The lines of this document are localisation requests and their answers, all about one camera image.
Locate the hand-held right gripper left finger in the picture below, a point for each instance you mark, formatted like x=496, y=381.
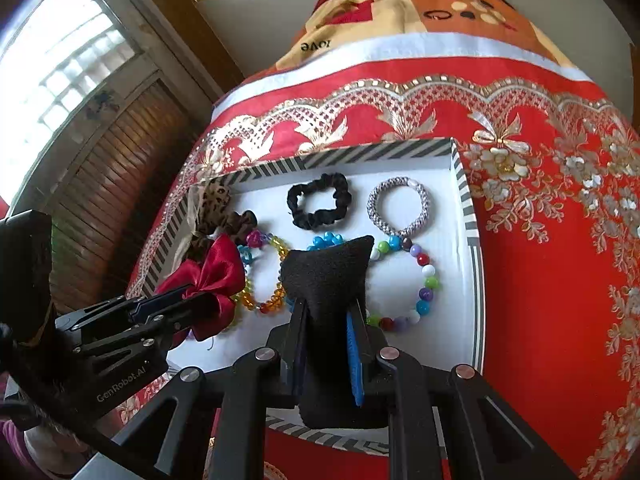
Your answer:
x=299, y=355

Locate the leopard print scrunchie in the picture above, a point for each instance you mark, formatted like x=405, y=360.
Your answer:
x=235, y=222

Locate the wooden slatted door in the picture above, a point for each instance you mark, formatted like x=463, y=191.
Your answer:
x=125, y=160

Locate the white under cloth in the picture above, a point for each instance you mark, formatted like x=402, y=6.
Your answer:
x=400, y=50

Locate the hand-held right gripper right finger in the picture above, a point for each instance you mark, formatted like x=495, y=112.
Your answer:
x=356, y=370

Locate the white striped-edge box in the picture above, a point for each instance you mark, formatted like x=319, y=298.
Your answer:
x=450, y=310

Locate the black scrunchie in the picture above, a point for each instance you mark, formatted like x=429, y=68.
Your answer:
x=295, y=200

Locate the red satin bow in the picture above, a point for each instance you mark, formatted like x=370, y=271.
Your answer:
x=220, y=270

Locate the orange printed blanket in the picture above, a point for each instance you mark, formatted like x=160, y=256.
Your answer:
x=425, y=10

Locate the bright window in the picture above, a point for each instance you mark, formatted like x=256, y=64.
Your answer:
x=65, y=60

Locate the red gold embroidered tablecloth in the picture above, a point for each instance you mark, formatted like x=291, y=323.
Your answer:
x=540, y=285

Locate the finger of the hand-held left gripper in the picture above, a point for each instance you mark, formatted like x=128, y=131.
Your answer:
x=160, y=306
x=172, y=331

